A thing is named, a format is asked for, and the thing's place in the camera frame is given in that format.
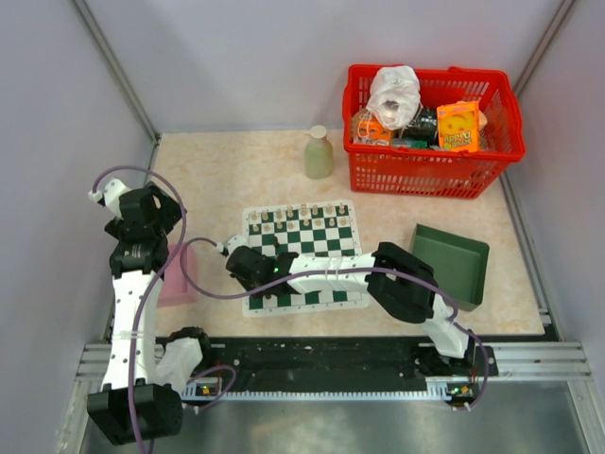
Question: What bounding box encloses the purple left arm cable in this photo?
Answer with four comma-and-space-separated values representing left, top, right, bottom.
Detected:
92, 165, 237, 454

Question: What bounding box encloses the pink rectangular tray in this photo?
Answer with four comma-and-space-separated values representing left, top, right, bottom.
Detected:
158, 249, 198, 307

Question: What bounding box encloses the green white chess mat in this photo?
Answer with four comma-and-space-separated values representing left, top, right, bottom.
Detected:
242, 200, 370, 317

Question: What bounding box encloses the orange white packet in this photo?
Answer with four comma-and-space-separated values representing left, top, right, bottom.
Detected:
352, 109, 393, 146

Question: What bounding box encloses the red plastic basket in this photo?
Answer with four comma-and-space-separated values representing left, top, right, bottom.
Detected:
342, 64, 526, 199

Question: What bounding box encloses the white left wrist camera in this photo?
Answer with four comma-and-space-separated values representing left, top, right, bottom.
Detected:
88, 178, 130, 217

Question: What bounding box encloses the white plastic bag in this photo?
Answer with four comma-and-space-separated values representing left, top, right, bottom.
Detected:
366, 65, 421, 131

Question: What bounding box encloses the green lotion bottle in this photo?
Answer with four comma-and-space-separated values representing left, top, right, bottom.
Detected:
304, 125, 335, 180

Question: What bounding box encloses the green square tray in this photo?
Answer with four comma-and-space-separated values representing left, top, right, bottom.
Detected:
410, 224, 490, 312

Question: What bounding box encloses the orange snack box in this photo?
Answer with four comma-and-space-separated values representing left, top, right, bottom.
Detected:
437, 101, 479, 153

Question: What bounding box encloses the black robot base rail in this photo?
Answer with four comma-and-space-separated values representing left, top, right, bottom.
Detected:
183, 337, 498, 405

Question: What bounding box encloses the black wrapped package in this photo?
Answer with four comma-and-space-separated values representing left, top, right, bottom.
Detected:
402, 107, 438, 144

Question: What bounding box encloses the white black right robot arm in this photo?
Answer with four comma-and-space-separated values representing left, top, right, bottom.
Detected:
223, 242, 490, 375

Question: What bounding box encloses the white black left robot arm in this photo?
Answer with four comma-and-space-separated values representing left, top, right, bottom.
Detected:
87, 179, 215, 445

